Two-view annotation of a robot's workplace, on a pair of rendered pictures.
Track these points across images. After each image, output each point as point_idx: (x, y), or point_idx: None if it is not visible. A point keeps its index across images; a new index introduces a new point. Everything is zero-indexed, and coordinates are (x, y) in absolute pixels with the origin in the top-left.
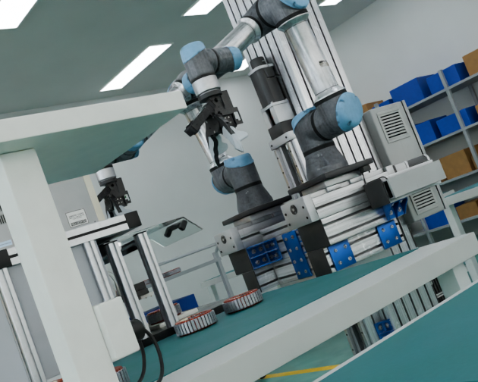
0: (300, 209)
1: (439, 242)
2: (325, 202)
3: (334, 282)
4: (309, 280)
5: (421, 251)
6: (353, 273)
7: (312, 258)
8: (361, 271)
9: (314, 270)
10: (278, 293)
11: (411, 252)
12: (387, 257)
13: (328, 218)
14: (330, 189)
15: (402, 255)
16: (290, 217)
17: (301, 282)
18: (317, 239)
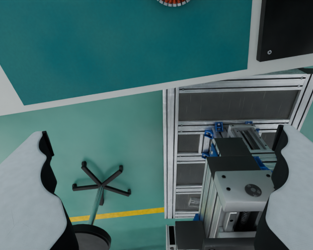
0: (235, 187)
1: (6, 110)
2: (215, 207)
3: (22, 15)
4: (159, 77)
5: None
6: (36, 48)
7: (242, 150)
8: (17, 44)
9: (242, 142)
10: (161, 30)
11: (18, 95)
12: (54, 97)
13: (211, 186)
14: (218, 230)
15: (17, 87)
16: (265, 182)
17: (175, 76)
18: (226, 163)
